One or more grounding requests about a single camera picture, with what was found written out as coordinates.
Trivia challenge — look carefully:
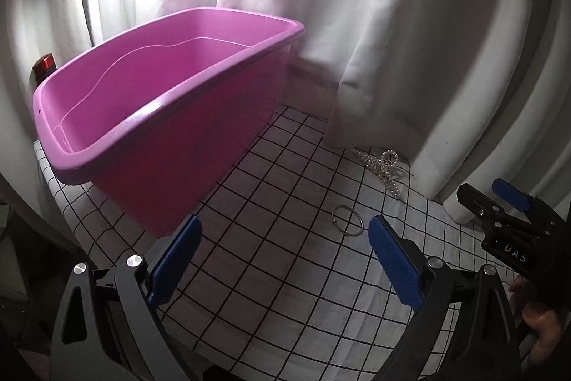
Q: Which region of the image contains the black white checkered tablecloth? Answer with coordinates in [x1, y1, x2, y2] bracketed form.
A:
[33, 102, 527, 381]

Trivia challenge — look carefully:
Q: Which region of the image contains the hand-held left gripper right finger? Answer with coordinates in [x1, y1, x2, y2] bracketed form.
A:
[368, 214, 522, 381]

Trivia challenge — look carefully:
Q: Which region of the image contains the pearl hair claw clip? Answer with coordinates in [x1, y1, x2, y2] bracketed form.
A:
[352, 147, 402, 200]

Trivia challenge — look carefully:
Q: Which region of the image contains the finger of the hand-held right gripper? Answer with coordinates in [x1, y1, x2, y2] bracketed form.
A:
[492, 178, 542, 214]
[456, 183, 507, 230]

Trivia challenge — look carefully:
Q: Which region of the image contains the person's right hand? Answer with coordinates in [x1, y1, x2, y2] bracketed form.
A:
[509, 274, 569, 366]

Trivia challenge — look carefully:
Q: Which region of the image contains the pink plastic bin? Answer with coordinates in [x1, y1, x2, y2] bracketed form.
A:
[33, 7, 306, 238]

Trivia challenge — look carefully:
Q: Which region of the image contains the white curtain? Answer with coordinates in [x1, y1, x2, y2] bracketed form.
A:
[0, 0, 571, 225]

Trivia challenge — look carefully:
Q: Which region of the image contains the small silver bangle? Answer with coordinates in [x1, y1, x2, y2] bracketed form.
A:
[331, 205, 363, 237]

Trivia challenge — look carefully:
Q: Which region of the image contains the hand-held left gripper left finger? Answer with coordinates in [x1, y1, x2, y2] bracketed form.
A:
[50, 215, 202, 381]

